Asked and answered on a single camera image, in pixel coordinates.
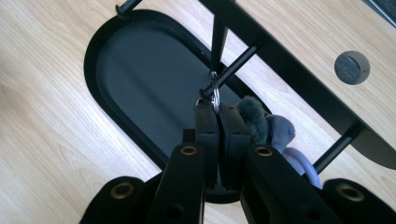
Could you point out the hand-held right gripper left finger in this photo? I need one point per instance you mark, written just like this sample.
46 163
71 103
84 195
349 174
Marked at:
186 180

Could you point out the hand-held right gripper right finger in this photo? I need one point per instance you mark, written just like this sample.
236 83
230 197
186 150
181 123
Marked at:
264 180

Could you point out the black key rack with tray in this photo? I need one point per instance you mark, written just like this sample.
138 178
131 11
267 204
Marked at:
149 77

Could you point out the round grey table grommet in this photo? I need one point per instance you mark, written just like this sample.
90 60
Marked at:
351 67

